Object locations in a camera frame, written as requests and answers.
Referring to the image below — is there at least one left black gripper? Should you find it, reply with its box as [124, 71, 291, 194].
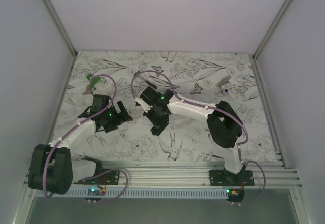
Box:
[103, 101, 132, 133]

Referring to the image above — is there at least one black fuse box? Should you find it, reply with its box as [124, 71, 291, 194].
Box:
[150, 122, 169, 136]

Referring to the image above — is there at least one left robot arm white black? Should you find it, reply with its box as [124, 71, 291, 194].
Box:
[27, 95, 132, 195]

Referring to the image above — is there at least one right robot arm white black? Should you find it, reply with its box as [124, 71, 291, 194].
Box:
[134, 87, 244, 186]

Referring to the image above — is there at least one green plastic connector part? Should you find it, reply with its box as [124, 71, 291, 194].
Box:
[86, 74, 101, 90]

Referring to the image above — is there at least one floral patterned table mat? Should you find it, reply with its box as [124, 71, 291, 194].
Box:
[54, 51, 276, 162]

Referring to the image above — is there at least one grey metal fitting part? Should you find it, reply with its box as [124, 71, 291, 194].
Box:
[217, 75, 231, 88]

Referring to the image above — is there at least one left small circuit board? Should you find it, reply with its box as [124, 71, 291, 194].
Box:
[85, 187, 106, 204]

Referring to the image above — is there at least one small circuit board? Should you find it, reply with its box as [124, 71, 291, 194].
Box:
[226, 189, 245, 205]
[85, 187, 106, 204]

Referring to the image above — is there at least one right small circuit board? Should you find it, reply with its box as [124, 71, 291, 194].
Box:
[226, 189, 245, 205]

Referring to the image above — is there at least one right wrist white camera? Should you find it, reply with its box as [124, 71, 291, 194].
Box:
[135, 97, 153, 113]

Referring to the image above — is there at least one small black handled hammer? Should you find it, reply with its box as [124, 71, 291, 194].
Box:
[134, 70, 157, 89]

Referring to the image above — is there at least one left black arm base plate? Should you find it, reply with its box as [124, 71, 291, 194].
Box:
[74, 171, 120, 186]

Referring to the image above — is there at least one white slotted cable duct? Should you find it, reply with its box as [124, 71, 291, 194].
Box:
[35, 188, 229, 198]

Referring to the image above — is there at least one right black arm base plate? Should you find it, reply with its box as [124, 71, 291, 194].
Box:
[209, 169, 255, 187]

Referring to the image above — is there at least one right aluminium corner post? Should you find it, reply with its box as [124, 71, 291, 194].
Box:
[252, 0, 305, 59]

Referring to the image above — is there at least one aluminium corner post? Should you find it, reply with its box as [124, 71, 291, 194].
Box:
[252, 0, 305, 59]
[42, 0, 78, 57]

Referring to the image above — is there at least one aluminium rail front frame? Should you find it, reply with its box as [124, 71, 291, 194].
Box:
[24, 161, 304, 189]

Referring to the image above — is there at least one left aluminium corner post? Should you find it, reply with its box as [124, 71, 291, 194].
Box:
[42, 0, 78, 57]

